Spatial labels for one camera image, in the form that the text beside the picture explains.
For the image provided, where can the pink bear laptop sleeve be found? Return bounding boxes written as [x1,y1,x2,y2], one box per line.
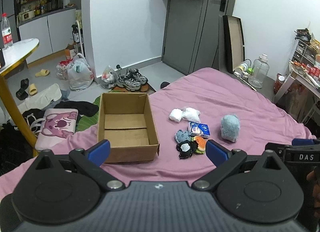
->
[35,108,78,151]

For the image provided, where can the yellow slipper near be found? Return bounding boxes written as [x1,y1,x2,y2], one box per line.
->
[28,84,38,96]

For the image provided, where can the black crochet soft toy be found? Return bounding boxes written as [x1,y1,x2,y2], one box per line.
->
[176,140,193,159]

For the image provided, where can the white towel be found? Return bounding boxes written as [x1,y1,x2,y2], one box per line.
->
[169,108,183,123]

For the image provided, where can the black slipper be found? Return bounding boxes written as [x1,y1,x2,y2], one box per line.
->
[16,78,29,100]

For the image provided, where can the small clear plastic bag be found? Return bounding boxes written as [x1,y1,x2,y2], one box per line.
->
[100,66,118,89]

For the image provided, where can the white cloth on floor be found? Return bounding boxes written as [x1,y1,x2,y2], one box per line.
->
[18,84,62,113]

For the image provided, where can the person's right hand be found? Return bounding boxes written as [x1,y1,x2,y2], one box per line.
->
[306,167,319,203]

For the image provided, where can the small blue-grey plush toy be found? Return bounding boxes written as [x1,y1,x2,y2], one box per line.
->
[174,130,191,144]

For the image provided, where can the black spray bottle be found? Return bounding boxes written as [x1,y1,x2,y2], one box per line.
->
[72,24,80,43]

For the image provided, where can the yellow slipper far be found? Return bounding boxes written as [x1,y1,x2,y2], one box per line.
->
[35,69,50,78]

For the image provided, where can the green leaf floor mat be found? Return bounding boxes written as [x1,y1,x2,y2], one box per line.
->
[75,96,100,132]

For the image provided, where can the plastic water bottle red label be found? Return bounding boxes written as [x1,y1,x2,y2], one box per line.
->
[1,13,13,49]

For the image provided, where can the fluffy blue plush toy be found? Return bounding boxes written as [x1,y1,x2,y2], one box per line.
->
[220,114,240,143]

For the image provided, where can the cluttered side desk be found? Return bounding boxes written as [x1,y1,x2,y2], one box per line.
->
[273,28,319,124]

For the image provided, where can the grey sneaker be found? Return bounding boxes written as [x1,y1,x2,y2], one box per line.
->
[117,74,141,91]
[126,68,148,85]

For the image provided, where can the grey sneaker right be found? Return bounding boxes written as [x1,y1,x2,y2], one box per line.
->
[126,68,148,85]

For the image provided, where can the large white plastic bag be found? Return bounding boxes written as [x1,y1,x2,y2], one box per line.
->
[67,53,94,91]

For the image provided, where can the open cardboard box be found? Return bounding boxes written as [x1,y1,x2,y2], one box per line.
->
[97,92,159,164]

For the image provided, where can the white soft item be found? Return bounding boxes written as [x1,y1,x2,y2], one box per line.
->
[182,107,201,123]

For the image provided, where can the large clear plastic jug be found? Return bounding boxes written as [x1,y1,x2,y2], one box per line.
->
[248,54,270,88]

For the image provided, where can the blue tissue pack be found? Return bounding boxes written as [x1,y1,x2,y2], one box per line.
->
[188,121,210,139]

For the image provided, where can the yellow slipper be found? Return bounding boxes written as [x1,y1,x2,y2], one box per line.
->
[35,69,50,78]
[28,84,38,96]

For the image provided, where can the white kitchen cabinet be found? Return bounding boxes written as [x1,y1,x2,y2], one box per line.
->
[18,8,76,64]

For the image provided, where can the phone on stand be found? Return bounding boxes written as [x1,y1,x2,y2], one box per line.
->
[0,48,5,68]

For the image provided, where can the grey sneaker left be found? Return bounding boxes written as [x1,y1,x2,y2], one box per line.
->
[117,74,141,91]

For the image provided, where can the black clothes on floor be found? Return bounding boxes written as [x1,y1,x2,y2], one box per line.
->
[22,100,99,126]

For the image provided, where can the grey door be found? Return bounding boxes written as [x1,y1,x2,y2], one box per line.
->
[162,0,235,74]

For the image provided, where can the red white plastic bag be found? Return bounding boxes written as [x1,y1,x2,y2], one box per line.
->
[56,59,72,80]

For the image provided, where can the burger plush toy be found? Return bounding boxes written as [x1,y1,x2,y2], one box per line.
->
[193,136,206,154]

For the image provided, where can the white round table yellow leg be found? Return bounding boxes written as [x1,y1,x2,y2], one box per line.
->
[1,38,39,149]

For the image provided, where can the leaning black framed board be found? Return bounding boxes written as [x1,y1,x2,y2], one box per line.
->
[222,15,245,73]

